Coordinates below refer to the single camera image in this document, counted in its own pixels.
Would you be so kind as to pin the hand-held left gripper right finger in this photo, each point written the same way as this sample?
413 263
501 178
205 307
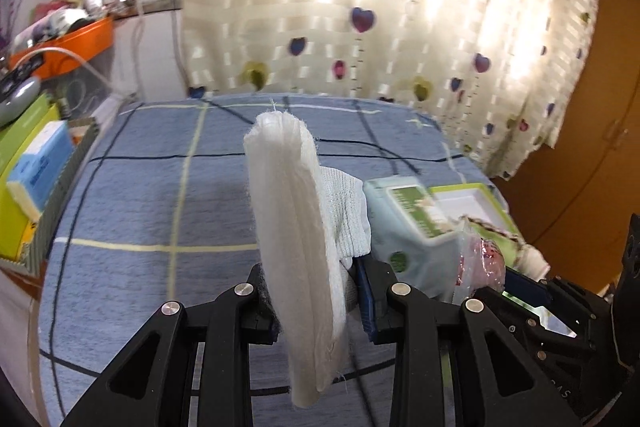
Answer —
367 292

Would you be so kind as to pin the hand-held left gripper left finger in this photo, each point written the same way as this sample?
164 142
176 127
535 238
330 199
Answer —
257 309

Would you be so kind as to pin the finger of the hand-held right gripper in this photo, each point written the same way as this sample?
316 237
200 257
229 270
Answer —
540 347
525 284

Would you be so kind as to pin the clear plastic bag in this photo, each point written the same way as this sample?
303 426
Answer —
480 257

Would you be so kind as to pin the white towel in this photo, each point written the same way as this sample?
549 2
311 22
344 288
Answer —
290 257

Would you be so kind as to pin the white tray with green rim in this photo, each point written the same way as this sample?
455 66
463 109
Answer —
470 202

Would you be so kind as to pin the pale blue wet wipes pack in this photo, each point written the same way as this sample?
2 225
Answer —
400 227

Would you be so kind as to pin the white knit sock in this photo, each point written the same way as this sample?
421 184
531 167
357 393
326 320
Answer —
347 217

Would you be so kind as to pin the wooden wardrobe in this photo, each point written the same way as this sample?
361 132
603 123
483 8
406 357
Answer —
590 157

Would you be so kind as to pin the blue checked bedsheet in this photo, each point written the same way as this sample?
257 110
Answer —
150 207

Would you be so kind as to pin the striped storage tray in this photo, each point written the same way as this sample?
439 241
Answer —
60 207

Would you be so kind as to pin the blue tissue box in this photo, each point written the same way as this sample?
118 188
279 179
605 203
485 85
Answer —
42 162

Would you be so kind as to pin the clear plastic box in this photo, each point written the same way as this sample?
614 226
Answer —
85 94

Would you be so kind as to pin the cream curtain with hearts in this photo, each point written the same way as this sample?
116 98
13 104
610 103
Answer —
400 7

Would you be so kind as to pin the green cardboard box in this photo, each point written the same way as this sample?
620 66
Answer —
25 127

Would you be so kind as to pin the orange plastic basket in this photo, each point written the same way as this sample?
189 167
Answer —
75 47

